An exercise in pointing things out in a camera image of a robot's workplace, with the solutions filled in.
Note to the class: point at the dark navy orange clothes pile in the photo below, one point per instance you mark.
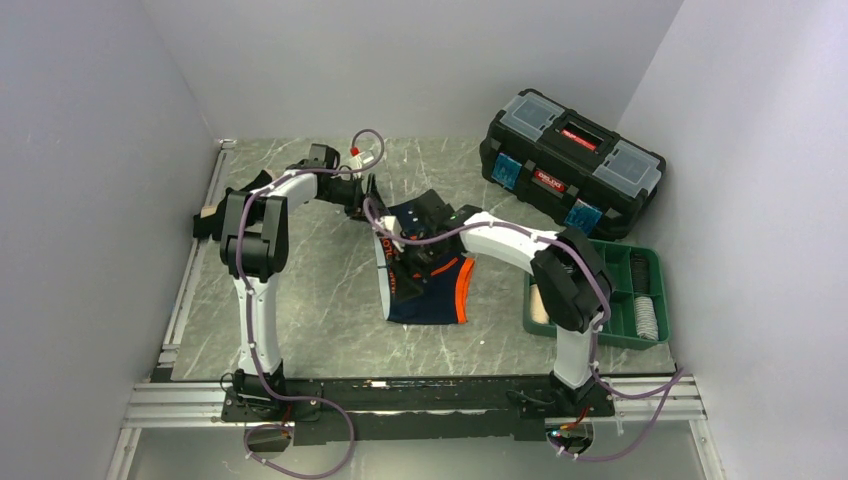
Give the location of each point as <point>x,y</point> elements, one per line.
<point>444,299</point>

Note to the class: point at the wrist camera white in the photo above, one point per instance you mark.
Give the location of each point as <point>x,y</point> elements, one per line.
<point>392,225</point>
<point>355,166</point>

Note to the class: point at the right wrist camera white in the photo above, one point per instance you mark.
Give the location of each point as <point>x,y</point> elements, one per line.
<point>392,225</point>

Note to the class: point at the dark striped roll in tray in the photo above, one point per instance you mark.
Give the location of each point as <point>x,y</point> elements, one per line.
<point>640,274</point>

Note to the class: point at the aluminium frame rail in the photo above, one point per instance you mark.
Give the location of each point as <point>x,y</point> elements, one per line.
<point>159,402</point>

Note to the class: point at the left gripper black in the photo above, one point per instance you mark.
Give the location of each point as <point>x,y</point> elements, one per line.
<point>357,208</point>

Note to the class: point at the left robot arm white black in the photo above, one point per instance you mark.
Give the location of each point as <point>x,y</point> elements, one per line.
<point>254,246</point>

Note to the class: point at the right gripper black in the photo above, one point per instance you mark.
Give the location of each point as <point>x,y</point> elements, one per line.
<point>404,268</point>

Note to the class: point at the black toolbox with clear lids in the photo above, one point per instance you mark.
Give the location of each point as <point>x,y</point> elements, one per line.
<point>572,169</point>

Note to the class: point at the cream rolled cloth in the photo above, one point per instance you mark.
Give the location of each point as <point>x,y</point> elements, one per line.
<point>536,309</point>

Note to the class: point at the grey striped roll right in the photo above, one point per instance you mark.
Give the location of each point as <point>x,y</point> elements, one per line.
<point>646,322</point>

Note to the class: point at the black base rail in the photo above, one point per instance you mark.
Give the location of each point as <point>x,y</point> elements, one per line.
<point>322,410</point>

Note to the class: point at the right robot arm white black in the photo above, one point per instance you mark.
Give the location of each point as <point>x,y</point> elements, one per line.
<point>568,272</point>

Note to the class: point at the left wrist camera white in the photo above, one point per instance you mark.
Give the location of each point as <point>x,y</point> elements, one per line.
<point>355,166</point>

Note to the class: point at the green compartment tray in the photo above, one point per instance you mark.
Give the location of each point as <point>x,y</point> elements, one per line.
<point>619,330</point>

